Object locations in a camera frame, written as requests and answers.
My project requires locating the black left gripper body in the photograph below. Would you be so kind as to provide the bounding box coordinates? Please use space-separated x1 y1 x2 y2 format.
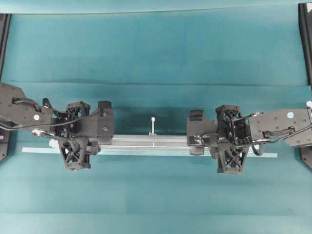
51 102 92 171

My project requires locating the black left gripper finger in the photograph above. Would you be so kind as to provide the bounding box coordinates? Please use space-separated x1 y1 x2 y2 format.
86 138 101 155
89 101 114 144

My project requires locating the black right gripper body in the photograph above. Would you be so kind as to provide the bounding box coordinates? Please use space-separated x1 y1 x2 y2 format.
210 105 250 174

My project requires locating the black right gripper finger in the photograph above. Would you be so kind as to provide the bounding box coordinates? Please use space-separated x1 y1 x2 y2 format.
187 133 218 156
187 109 217 136

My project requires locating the large silver metal rail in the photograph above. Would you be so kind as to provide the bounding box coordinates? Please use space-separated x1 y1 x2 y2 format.
50 134 195 152

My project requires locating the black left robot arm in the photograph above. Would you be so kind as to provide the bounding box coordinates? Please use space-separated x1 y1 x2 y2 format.
0 83 114 171

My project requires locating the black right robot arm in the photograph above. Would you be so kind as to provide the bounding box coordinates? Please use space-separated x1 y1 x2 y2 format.
187 105 312 174

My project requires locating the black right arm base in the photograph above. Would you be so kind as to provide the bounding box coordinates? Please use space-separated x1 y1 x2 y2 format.
298 2 312 169

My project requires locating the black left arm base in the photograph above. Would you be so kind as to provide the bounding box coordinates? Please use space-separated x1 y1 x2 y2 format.
0 13 13 164

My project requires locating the light teal tape strip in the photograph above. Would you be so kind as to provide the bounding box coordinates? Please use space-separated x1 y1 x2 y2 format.
22 147 278 158

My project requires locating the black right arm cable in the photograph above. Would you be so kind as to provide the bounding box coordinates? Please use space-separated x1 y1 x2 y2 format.
229 111 312 156

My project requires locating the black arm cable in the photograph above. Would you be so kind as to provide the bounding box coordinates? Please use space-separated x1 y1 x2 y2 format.
229 111 312 156
0 97 74 144

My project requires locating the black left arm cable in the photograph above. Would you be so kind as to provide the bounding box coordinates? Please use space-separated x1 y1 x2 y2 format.
0 97 74 144

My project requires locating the white cable tie middle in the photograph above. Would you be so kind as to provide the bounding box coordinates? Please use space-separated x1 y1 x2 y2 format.
149 117 156 136

